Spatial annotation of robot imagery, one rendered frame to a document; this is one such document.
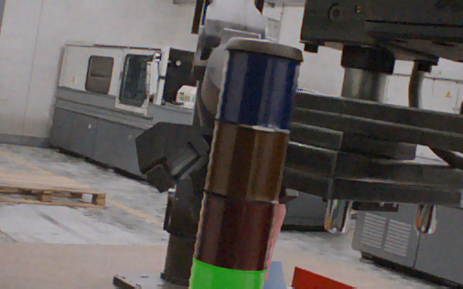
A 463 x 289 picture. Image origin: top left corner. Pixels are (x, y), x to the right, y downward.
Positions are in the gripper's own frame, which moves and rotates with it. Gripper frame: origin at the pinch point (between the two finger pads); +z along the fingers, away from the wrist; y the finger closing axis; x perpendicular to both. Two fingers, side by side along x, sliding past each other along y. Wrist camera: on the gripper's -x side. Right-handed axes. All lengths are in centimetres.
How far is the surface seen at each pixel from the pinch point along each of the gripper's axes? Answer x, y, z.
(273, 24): 561, -493, -402
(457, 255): 461, -271, -67
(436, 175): 4.1, 20.0, -3.3
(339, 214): -6.7, 17.5, -0.4
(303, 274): 23.9, -16.8, -3.4
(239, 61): -28.3, 31.7, -3.1
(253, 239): -26.9, 28.9, 4.9
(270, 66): -27.4, 32.8, -2.4
